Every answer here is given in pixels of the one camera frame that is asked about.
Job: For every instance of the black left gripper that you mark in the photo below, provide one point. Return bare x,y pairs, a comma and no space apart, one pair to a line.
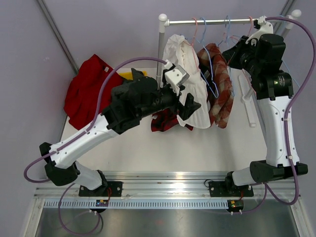
184,111

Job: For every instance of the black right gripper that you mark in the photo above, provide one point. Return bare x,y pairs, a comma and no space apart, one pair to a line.
231,56

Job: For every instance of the dark red plaid skirt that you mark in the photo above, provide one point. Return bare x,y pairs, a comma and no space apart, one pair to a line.
163,121

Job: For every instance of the red beige checked skirt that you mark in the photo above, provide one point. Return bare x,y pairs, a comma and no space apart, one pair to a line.
220,108

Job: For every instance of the dark grey dotted skirt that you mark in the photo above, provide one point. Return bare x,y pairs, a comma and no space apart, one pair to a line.
137,75

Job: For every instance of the solid red skirt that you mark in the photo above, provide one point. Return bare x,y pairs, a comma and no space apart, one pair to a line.
82,95

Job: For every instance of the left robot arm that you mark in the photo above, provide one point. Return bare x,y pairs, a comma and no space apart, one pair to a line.
131,101

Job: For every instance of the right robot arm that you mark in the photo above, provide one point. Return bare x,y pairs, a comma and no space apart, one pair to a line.
262,59

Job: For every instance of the pink hanger with white skirt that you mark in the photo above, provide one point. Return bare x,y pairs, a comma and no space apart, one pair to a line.
193,42

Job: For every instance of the white pleated skirt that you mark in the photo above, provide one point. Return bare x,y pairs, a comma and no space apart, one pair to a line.
179,52

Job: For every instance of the yellow plastic bin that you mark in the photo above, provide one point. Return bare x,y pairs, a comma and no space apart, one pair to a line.
128,75

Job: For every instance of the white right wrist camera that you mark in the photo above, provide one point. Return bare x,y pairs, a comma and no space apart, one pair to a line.
263,27

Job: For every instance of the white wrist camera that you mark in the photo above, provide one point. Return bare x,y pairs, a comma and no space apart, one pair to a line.
175,75
263,27

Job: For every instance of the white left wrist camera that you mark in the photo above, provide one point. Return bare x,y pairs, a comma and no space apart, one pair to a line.
175,75

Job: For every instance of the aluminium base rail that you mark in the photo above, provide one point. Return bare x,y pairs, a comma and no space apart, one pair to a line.
162,185

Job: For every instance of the slotted cable duct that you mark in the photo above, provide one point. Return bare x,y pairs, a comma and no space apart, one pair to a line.
137,203

